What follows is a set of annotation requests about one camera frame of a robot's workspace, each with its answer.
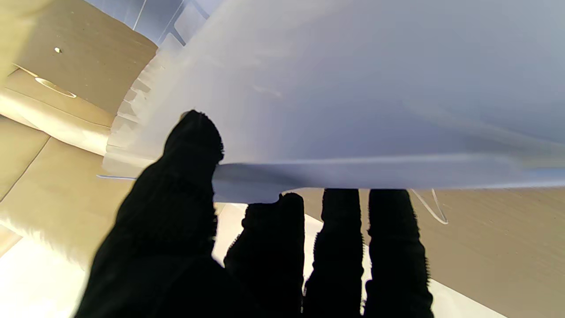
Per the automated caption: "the blue plastic file folder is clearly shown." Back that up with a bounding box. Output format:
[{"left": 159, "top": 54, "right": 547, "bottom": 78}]
[{"left": 84, "top": 0, "right": 565, "bottom": 204}]

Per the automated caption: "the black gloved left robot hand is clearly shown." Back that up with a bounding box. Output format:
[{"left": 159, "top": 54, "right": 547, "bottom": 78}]
[{"left": 73, "top": 110, "right": 435, "bottom": 318}]

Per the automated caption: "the thin white string loop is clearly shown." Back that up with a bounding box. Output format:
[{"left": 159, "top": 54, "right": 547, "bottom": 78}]
[{"left": 410, "top": 189, "right": 449, "bottom": 225}]

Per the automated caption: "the beige fabric sofa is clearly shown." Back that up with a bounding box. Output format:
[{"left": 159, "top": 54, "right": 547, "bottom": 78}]
[{"left": 0, "top": 86, "right": 135, "bottom": 270}]

